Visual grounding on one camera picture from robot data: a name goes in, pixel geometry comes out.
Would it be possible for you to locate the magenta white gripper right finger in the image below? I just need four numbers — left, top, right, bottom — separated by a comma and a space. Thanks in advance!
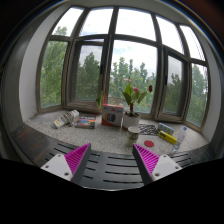
132, 144, 181, 185

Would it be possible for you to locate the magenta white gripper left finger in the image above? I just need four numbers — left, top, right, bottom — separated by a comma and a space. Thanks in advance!
42, 143, 91, 185

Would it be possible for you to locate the clear plastic water bottle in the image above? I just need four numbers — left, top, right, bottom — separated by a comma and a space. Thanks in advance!
173, 126, 187, 152

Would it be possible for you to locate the red round coaster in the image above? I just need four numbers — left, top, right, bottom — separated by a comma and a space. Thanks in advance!
144, 140, 154, 147

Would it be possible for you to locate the black slatted bench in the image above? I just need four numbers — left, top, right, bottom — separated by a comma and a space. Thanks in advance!
10, 123, 216, 190

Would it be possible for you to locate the yellow rectangular box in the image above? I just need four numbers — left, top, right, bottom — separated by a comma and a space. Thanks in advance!
159, 131, 177, 145

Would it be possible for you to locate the black patterned trivet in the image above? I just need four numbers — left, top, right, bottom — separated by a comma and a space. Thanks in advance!
138, 124, 158, 136

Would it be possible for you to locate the white mug with print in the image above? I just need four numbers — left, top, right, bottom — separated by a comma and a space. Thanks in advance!
127, 126, 140, 146

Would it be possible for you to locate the light blue small pack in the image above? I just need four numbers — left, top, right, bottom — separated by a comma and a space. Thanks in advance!
157, 123, 175, 136

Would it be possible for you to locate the dark flat book box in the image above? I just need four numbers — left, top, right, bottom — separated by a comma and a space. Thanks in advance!
75, 116, 96, 129

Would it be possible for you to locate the potted plant white pot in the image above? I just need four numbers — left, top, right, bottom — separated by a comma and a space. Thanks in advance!
122, 83, 153, 130

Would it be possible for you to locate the red product box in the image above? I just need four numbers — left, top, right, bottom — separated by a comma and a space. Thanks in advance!
102, 104, 124, 127

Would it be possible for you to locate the bay window frame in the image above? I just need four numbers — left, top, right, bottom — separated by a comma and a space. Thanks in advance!
37, 5, 209, 130

